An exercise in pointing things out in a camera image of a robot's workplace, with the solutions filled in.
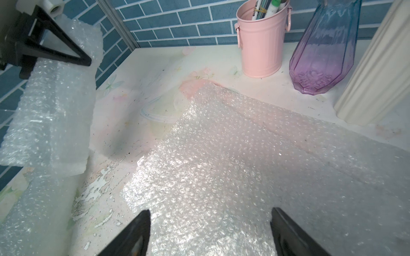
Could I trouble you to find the pink pen cup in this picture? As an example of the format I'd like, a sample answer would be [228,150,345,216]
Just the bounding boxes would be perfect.
[235,1,292,79]

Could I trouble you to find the bubble vase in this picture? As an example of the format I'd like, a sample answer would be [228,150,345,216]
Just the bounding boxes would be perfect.
[1,169,86,256]
[1,15,104,177]

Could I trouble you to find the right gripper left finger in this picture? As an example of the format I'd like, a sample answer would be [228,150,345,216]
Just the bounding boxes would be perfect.
[98,210,151,256]

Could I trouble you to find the pens in cup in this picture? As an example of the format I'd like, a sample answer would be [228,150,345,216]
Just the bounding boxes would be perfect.
[252,0,287,20]

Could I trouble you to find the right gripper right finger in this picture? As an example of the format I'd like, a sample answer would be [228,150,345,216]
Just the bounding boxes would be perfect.
[270,207,331,256]

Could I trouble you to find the cream ribbed cylinder vase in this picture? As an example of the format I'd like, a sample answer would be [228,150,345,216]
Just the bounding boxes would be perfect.
[334,1,410,126]

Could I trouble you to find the purple vase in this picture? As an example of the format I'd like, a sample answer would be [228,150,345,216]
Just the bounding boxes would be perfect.
[289,1,362,96]

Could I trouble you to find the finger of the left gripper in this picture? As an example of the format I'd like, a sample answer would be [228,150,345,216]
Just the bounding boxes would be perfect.
[4,4,92,80]

